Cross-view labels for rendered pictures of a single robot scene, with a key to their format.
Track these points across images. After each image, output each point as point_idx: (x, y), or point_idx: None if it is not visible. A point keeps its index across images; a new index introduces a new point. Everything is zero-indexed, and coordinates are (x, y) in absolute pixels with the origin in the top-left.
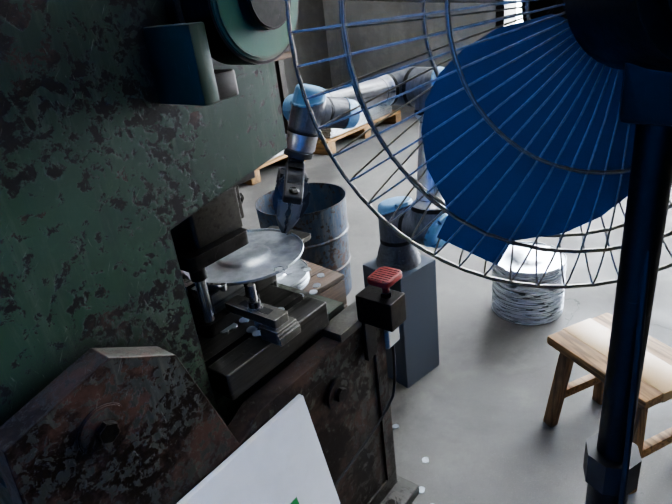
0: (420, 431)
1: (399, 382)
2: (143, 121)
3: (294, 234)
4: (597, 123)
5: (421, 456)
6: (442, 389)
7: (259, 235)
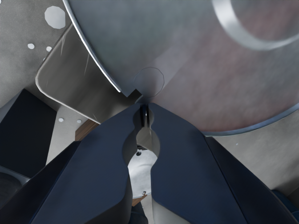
0: (6, 36)
1: (31, 94)
2: None
3: (105, 70)
4: None
5: (2, 6)
6: None
7: (216, 103)
